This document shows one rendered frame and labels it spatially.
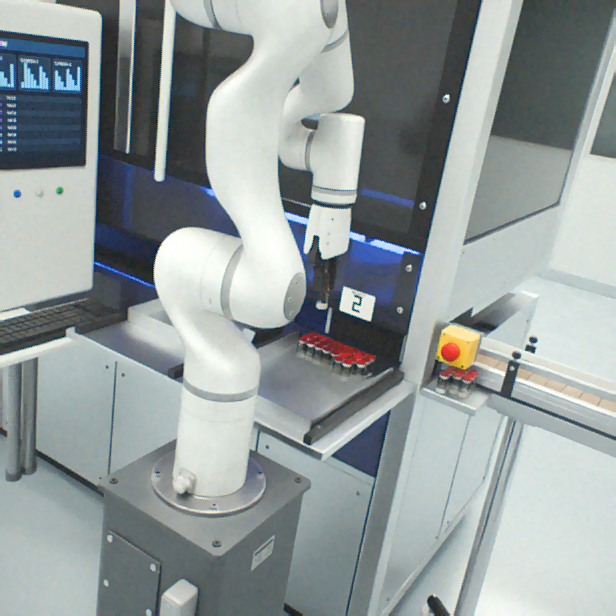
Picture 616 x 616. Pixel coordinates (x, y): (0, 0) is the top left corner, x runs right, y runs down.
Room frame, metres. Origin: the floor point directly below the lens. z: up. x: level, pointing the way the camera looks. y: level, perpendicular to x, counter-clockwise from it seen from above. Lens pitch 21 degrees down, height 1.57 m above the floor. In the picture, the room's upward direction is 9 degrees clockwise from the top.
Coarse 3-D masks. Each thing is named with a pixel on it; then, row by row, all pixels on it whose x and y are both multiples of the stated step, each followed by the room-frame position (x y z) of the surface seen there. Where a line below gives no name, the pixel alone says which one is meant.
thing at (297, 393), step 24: (288, 336) 1.53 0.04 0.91; (264, 360) 1.44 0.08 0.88; (288, 360) 1.46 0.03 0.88; (264, 384) 1.32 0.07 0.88; (288, 384) 1.34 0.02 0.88; (312, 384) 1.36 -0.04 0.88; (336, 384) 1.38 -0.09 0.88; (360, 384) 1.40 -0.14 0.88; (264, 408) 1.20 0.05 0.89; (288, 408) 1.18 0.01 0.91; (312, 408) 1.25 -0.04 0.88; (336, 408) 1.23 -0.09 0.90
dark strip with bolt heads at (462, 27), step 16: (464, 0) 1.49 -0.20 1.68; (464, 16) 1.48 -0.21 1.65; (464, 32) 1.48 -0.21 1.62; (448, 48) 1.49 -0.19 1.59; (464, 48) 1.48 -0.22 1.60; (448, 64) 1.49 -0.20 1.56; (464, 64) 1.47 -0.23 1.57; (448, 80) 1.49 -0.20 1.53; (448, 96) 1.48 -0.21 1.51; (448, 112) 1.48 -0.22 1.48; (432, 128) 1.49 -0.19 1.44; (448, 128) 1.47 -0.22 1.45; (432, 144) 1.49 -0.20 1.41; (432, 160) 1.48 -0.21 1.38; (432, 176) 1.48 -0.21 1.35; (416, 192) 1.49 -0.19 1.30; (432, 192) 1.48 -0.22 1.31; (416, 208) 1.49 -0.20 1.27; (432, 208) 1.47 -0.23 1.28; (416, 224) 1.49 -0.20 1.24
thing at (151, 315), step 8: (144, 304) 1.58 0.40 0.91; (152, 304) 1.61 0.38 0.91; (160, 304) 1.63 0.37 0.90; (128, 312) 1.54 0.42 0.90; (136, 312) 1.53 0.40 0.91; (144, 312) 1.58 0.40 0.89; (152, 312) 1.61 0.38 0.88; (160, 312) 1.62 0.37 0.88; (128, 320) 1.54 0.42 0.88; (136, 320) 1.53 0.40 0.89; (144, 320) 1.51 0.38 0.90; (152, 320) 1.50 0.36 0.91; (160, 320) 1.49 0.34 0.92; (168, 320) 1.58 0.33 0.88; (232, 320) 1.64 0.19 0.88; (152, 328) 1.50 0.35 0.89; (160, 328) 1.49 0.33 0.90; (168, 328) 1.48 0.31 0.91; (240, 328) 1.60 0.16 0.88; (248, 328) 1.53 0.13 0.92; (256, 328) 1.56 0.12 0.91; (264, 328) 1.59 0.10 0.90; (168, 336) 1.48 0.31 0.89; (176, 336) 1.46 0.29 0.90
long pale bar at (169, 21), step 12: (168, 0) 1.76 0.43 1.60; (168, 12) 1.76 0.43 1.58; (168, 24) 1.76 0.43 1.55; (168, 36) 1.76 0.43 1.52; (168, 48) 1.76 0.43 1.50; (168, 60) 1.76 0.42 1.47; (168, 72) 1.76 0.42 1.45; (168, 84) 1.77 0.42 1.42; (168, 96) 1.77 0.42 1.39; (168, 108) 1.77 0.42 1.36; (168, 120) 1.77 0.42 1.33; (156, 156) 1.77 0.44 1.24; (156, 168) 1.76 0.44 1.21; (156, 180) 1.77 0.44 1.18
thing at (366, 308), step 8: (344, 288) 1.55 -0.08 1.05; (344, 296) 1.55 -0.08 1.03; (352, 296) 1.54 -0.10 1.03; (360, 296) 1.53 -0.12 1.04; (368, 296) 1.52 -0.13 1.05; (344, 304) 1.55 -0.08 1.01; (368, 304) 1.52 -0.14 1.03; (352, 312) 1.54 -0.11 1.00; (360, 312) 1.53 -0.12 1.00; (368, 312) 1.52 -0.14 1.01; (368, 320) 1.51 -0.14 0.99
